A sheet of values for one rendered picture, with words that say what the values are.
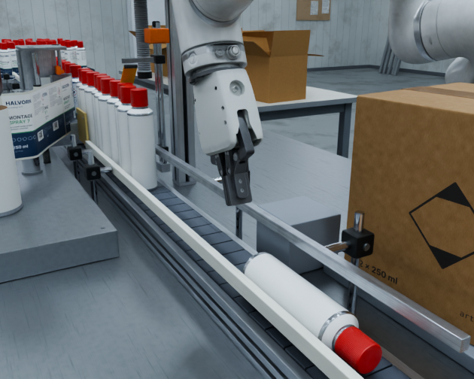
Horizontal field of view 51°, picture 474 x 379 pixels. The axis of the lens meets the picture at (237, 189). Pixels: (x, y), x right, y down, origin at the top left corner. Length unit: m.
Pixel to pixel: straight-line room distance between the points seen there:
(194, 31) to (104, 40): 9.44
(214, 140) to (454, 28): 0.56
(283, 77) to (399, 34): 1.70
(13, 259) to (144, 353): 0.29
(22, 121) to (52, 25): 8.72
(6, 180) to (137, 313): 0.38
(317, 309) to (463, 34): 0.66
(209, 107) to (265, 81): 2.08
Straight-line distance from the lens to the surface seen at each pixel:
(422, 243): 0.66
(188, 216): 0.90
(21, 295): 0.81
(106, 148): 1.21
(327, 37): 12.54
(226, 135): 0.62
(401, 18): 1.08
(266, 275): 0.60
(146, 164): 1.01
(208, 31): 0.65
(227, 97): 0.62
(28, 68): 1.47
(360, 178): 0.70
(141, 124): 0.99
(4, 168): 0.96
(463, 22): 1.04
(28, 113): 1.19
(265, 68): 2.72
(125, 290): 0.78
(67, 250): 0.85
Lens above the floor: 1.22
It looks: 19 degrees down
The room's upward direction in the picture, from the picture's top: straight up
